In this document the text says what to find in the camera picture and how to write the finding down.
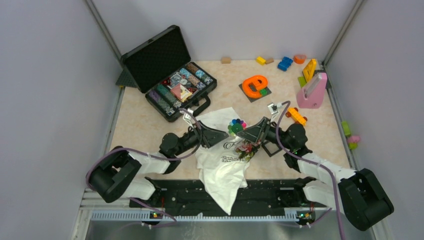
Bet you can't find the pink and green toy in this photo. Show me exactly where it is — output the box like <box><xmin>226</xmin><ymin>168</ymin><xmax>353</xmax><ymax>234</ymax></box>
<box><xmin>341</xmin><ymin>121</ymin><xmax>361</xmax><ymax>150</ymax></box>

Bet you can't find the blue toy brick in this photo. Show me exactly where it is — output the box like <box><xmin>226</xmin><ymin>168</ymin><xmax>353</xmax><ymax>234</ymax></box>
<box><xmin>277</xmin><ymin>56</ymin><xmax>294</xmax><ymax>72</ymax></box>

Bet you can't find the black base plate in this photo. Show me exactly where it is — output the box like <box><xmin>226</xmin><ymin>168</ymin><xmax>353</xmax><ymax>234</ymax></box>
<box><xmin>129</xmin><ymin>179</ymin><xmax>322</xmax><ymax>217</ymax></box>

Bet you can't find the yellow toy car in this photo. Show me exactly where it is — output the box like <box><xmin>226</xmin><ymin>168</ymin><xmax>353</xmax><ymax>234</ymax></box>
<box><xmin>285</xmin><ymin>107</ymin><xmax>308</xmax><ymax>126</ymax></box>

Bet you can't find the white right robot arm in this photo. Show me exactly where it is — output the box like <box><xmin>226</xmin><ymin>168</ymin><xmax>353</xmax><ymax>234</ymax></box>
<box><xmin>236</xmin><ymin>117</ymin><xmax>395</xmax><ymax>231</ymax></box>

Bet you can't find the dark grey square mat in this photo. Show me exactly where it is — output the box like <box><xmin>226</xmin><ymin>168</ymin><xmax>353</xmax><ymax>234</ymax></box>
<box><xmin>238</xmin><ymin>82</ymin><xmax>273</xmax><ymax>103</ymax></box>

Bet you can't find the colourful beaded brooch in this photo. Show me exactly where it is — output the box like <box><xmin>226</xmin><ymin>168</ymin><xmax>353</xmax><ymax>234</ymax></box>
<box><xmin>227</xmin><ymin>118</ymin><xmax>247</xmax><ymax>136</ymax></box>

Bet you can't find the yellow toy brick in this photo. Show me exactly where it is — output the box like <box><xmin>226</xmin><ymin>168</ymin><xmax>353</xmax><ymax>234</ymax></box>
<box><xmin>255</xmin><ymin>56</ymin><xmax>267</xmax><ymax>66</ymax></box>

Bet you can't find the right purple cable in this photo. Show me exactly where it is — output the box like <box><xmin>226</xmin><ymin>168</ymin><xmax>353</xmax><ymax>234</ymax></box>
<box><xmin>275</xmin><ymin>100</ymin><xmax>347</xmax><ymax>240</ymax></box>

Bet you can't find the white printed t-shirt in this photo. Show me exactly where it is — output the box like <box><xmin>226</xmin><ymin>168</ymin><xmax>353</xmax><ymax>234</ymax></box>
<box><xmin>195</xmin><ymin>107</ymin><xmax>260</xmax><ymax>216</ymax></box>

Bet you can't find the orange letter e toy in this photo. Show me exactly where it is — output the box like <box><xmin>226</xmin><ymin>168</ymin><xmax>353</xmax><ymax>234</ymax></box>
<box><xmin>241</xmin><ymin>75</ymin><xmax>268</xmax><ymax>99</ymax></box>

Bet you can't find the green flat toy piece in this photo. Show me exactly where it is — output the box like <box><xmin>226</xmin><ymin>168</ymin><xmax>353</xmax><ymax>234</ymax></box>
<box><xmin>297</xmin><ymin>76</ymin><xmax>307</xmax><ymax>88</ymax></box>

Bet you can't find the pink wedge stand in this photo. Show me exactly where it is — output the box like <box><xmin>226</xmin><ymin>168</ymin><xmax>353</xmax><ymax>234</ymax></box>
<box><xmin>296</xmin><ymin>72</ymin><xmax>328</xmax><ymax>109</ymax></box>

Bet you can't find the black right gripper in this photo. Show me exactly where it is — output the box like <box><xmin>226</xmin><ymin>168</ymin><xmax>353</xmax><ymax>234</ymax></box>
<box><xmin>237</xmin><ymin>116</ymin><xmax>293</xmax><ymax>150</ymax></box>

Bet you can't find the orange tape roll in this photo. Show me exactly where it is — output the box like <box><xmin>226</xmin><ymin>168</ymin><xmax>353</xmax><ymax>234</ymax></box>
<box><xmin>293</xmin><ymin>54</ymin><xmax>307</xmax><ymax>65</ymax></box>

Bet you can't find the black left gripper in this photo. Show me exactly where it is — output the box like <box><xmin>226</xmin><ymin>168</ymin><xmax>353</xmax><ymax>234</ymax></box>
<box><xmin>174</xmin><ymin>120</ymin><xmax>228</xmax><ymax>156</ymax></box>

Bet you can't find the tan wooden block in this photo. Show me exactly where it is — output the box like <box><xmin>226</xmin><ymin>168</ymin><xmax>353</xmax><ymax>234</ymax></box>
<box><xmin>220</xmin><ymin>56</ymin><xmax>232</xmax><ymax>64</ymax></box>

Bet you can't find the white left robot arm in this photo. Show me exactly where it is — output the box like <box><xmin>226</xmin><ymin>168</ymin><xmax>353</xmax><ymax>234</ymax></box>
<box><xmin>86</xmin><ymin>121</ymin><xmax>229</xmax><ymax>207</ymax></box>

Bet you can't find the yellow perforated toy block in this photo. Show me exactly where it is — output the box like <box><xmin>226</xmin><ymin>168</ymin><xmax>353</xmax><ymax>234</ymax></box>
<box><xmin>302</xmin><ymin>58</ymin><xmax>317</xmax><ymax>83</ymax></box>

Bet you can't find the black poker chip case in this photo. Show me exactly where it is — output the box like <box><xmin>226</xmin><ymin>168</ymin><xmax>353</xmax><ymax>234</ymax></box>
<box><xmin>121</xmin><ymin>25</ymin><xmax>218</xmax><ymax>122</ymax></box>

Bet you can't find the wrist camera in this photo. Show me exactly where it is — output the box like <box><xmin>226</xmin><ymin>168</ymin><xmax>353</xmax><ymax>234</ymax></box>
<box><xmin>267</xmin><ymin>102</ymin><xmax>282</xmax><ymax>116</ymax></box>
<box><xmin>178</xmin><ymin>108</ymin><xmax>196</xmax><ymax>127</ymax></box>

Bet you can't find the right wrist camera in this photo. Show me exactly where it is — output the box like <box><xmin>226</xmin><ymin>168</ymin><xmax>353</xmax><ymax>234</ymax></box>
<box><xmin>267</xmin><ymin>102</ymin><xmax>282</xmax><ymax>116</ymax></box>

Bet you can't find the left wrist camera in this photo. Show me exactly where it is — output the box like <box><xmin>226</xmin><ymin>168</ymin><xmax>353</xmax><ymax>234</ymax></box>
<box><xmin>178</xmin><ymin>108</ymin><xmax>196</xmax><ymax>127</ymax></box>

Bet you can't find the black square frame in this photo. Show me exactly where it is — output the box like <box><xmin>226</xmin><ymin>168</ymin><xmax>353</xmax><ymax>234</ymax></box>
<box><xmin>261</xmin><ymin>141</ymin><xmax>282</xmax><ymax>158</ymax></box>

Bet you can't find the small brown wooden block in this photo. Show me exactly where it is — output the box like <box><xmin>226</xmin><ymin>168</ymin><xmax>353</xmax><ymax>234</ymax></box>
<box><xmin>265</xmin><ymin>58</ymin><xmax>274</xmax><ymax>65</ymax></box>

